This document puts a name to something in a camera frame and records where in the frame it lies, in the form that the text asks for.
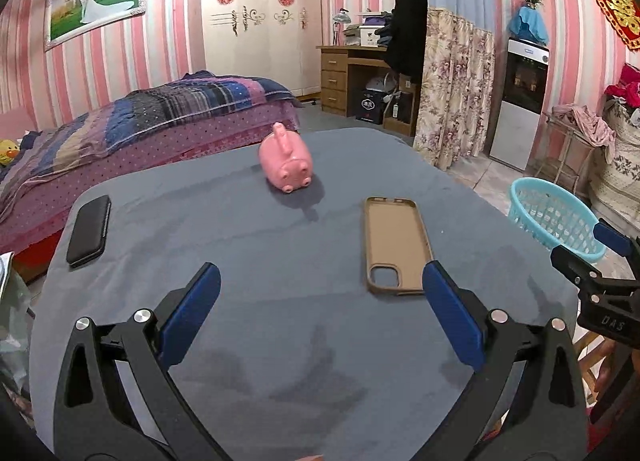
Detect white box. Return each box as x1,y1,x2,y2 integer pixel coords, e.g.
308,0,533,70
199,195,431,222
359,26,391,48

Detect wooden desk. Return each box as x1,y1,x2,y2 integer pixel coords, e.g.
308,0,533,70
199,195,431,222
316,44,418,137

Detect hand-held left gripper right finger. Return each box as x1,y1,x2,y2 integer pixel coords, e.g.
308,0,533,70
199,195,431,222
422,261,588,461

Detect framed wedding photo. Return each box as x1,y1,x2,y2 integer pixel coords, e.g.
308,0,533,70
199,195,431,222
44,0,148,52

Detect metal rack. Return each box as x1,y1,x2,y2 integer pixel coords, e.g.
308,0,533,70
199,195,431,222
532,111,601,202

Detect red gold wall ornament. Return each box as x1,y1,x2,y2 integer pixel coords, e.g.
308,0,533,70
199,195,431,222
585,0,640,51

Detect pink piggy bank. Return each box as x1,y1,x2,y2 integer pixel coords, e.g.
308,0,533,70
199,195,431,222
258,122,314,193

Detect floral covered furniture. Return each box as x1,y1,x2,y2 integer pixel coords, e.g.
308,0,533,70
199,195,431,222
590,98,640,222

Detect pink clothes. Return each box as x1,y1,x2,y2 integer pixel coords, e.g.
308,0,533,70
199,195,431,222
550,104,617,162

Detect black phone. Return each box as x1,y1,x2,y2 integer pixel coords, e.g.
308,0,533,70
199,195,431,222
66,195,112,268

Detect water dispenser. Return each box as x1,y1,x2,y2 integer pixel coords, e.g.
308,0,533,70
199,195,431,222
489,38,551,172

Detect blue cloth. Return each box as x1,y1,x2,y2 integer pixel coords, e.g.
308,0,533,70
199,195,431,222
508,6,549,46

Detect red clothes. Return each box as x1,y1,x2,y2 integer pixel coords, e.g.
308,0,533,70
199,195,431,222
604,64,640,109

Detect purple dotted bed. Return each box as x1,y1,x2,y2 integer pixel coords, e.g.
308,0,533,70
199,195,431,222
0,71,301,282

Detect white round appliance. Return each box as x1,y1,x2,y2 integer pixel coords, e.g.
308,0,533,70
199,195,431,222
365,74,401,92

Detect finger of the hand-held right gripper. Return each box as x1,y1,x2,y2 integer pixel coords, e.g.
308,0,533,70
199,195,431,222
550,244,603,292
594,220,640,277

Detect patchwork quilt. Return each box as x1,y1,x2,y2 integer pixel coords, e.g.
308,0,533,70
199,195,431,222
0,71,296,222

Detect black coat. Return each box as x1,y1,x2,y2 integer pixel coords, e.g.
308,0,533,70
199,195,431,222
384,0,428,87

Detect white wardrobe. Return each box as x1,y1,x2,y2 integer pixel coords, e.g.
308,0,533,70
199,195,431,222
189,0,323,97

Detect black box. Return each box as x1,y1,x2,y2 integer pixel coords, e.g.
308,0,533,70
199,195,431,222
356,88,386,125

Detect blue and floral curtain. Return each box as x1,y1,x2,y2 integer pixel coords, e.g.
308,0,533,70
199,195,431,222
412,0,497,172

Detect brown phone case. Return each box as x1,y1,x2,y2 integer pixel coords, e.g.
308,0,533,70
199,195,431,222
363,196,436,297

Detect turquoise plastic basket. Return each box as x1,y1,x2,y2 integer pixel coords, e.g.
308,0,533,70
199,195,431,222
508,177,608,263

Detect person's right hand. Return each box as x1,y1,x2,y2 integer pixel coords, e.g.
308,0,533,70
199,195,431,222
591,341,617,394

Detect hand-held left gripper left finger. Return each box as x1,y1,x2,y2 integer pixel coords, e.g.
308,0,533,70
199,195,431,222
54,262,236,461

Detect desk lamp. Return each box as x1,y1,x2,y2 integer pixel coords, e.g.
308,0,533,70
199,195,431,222
331,8,351,47

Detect folded clothes stack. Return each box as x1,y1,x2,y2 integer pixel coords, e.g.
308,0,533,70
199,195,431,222
357,11,401,39

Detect grey-blue tablecloth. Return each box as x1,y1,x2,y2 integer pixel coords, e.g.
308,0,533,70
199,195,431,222
29,128,581,461

